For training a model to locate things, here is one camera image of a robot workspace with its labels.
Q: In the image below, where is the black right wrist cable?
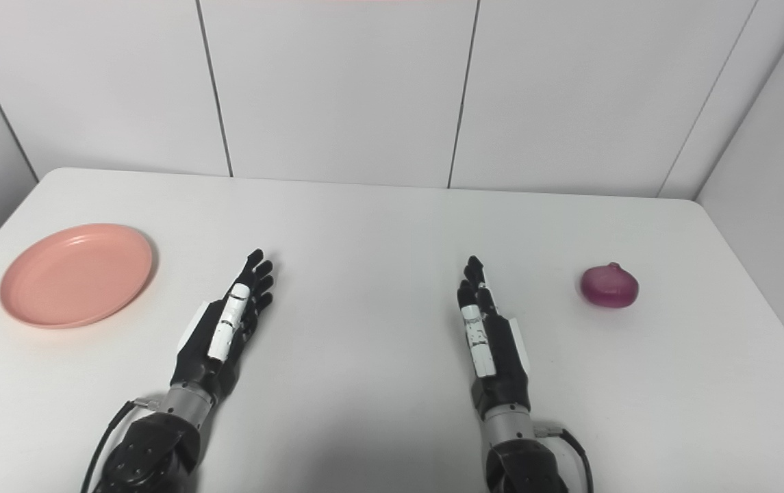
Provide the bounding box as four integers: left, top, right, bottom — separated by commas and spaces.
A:
534, 425, 595, 493

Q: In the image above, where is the purple red onion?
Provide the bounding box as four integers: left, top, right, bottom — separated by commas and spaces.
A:
581, 262, 640, 309

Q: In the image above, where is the pink round plate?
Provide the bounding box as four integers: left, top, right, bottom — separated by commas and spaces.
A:
0, 223, 154, 329

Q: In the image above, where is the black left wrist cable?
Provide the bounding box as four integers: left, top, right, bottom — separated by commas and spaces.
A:
80, 399, 161, 493

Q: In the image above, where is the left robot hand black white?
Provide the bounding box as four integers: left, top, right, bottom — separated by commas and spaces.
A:
170, 249, 275, 399

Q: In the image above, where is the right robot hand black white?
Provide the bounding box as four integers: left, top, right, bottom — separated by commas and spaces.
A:
457, 256, 531, 416

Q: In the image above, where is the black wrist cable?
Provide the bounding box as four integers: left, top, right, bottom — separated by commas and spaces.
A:
534, 425, 595, 493
80, 399, 161, 493

